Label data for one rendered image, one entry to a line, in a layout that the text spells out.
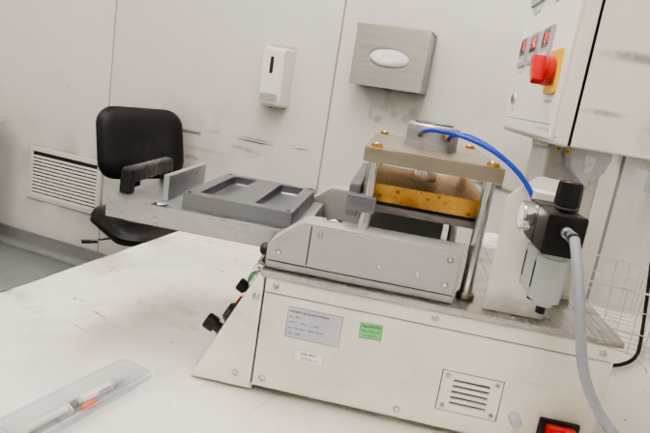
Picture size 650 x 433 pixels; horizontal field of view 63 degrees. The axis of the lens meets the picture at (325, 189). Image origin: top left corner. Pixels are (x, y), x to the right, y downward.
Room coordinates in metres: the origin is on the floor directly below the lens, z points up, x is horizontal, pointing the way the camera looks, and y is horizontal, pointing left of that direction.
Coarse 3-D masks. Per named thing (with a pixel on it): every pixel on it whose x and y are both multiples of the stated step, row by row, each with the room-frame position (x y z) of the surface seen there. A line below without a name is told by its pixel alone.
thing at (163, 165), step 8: (152, 160) 0.88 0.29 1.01; (160, 160) 0.89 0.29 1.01; (168, 160) 0.92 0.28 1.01; (128, 168) 0.80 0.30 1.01; (136, 168) 0.81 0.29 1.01; (144, 168) 0.83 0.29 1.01; (152, 168) 0.86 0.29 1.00; (160, 168) 0.89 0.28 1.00; (168, 168) 0.92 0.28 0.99; (128, 176) 0.79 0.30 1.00; (136, 176) 0.81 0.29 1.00; (144, 176) 0.83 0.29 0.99; (152, 176) 0.86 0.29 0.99; (160, 176) 0.93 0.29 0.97; (120, 184) 0.80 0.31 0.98; (128, 184) 0.79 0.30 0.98; (128, 192) 0.79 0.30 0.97
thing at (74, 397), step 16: (112, 368) 0.64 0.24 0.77; (128, 368) 0.64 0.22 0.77; (144, 368) 0.65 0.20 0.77; (80, 384) 0.60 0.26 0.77; (96, 384) 0.60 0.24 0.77; (112, 384) 0.61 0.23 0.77; (128, 384) 0.61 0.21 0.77; (48, 400) 0.56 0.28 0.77; (64, 400) 0.56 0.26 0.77; (80, 400) 0.56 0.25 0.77; (96, 400) 0.57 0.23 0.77; (16, 416) 0.52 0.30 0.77; (32, 416) 0.52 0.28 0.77; (48, 416) 0.53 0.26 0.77; (64, 416) 0.53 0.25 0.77; (16, 432) 0.50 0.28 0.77; (32, 432) 0.50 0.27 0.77
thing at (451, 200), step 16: (384, 176) 0.79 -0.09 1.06; (400, 176) 0.82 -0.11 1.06; (416, 176) 0.81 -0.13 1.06; (432, 176) 0.80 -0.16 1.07; (448, 176) 0.91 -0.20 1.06; (384, 192) 0.72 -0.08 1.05; (400, 192) 0.72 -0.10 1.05; (416, 192) 0.72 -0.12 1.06; (432, 192) 0.72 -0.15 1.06; (448, 192) 0.73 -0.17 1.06; (464, 192) 0.76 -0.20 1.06; (480, 192) 0.78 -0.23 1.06; (384, 208) 0.72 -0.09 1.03; (400, 208) 0.72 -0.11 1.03; (416, 208) 0.72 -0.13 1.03; (432, 208) 0.71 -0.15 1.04; (448, 208) 0.70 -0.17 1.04; (464, 208) 0.71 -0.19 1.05; (448, 224) 0.71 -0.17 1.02; (464, 224) 0.71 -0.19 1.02
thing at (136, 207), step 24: (192, 168) 0.87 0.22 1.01; (120, 192) 0.79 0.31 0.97; (144, 192) 0.82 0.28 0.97; (168, 192) 0.79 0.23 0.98; (120, 216) 0.76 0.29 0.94; (144, 216) 0.75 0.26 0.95; (168, 216) 0.75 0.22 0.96; (192, 216) 0.75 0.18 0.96; (216, 216) 0.74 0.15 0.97; (240, 240) 0.74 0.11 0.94; (264, 240) 0.73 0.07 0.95
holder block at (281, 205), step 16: (224, 176) 0.92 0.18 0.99; (240, 176) 0.95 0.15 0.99; (192, 192) 0.76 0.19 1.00; (208, 192) 0.81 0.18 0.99; (224, 192) 0.86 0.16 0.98; (240, 192) 0.81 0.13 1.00; (256, 192) 0.83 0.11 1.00; (272, 192) 0.87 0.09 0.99; (288, 192) 0.93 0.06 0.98; (304, 192) 0.89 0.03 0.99; (192, 208) 0.76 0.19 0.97; (208, 208) 0.75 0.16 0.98; (224, 208) 0.75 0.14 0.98; (240, 208) 0.75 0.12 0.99; (256, 208) 0.74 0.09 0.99; (272, 208) 0.75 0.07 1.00; (288, 208) 0.76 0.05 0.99; (304, 208) 0.84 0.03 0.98; (272, 224) 0.74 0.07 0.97; (288, 224) 0.74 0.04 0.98
